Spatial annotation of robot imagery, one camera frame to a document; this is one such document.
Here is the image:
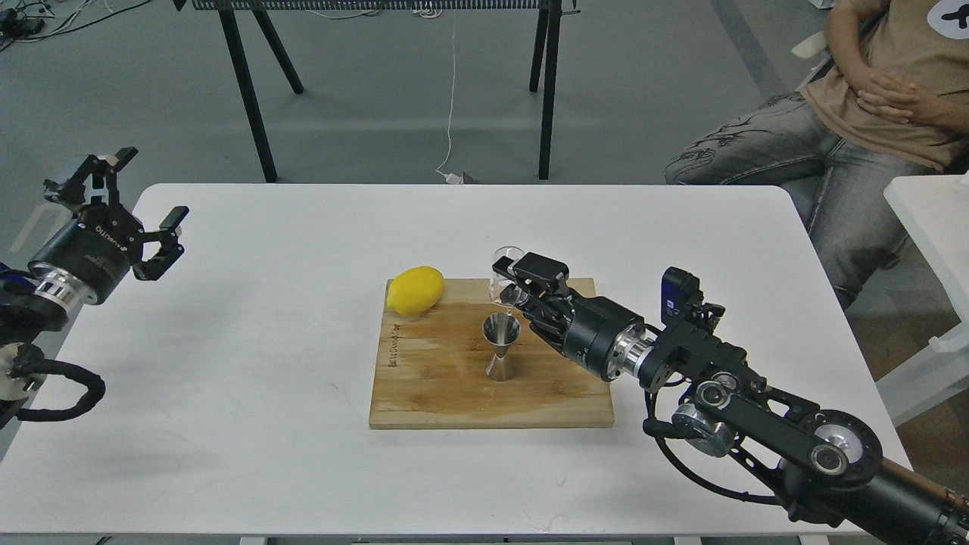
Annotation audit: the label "wooden cutting board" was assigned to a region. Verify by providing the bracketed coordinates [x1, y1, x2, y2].
[369, 279, 615, 430]

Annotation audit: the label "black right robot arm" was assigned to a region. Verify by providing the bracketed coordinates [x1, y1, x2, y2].
[492, 253, 967, 544]

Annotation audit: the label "steel double jigger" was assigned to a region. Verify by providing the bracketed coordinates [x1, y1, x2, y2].
[482, 313, 522, 381]

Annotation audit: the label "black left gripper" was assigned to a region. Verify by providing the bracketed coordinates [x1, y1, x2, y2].
[28, 146, 189, 304]

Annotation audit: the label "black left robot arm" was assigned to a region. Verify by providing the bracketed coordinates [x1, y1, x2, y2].
[1, 146, 189, 424]

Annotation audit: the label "seated person in tan shirt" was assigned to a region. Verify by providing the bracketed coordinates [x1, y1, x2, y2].
[664, 1, 968, 308]

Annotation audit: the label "black metal frame table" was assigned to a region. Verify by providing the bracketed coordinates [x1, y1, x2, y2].
[174, 1, 579, 183]

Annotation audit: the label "black cables on floor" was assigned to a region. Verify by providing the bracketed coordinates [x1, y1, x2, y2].
[0, 0, 156, 54]

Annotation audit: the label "white cable on floor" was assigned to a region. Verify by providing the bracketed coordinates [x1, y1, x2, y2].
[435, 8, 466, 185]

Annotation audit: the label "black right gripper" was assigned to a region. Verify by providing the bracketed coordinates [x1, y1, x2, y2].
[492, 253, 647, 381]

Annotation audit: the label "yellow lemon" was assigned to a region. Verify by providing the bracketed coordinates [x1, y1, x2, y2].
[385, 266, 445, 317]

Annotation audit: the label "person's right hand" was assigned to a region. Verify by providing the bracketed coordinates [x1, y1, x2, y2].
[850, 69, 918, 124]

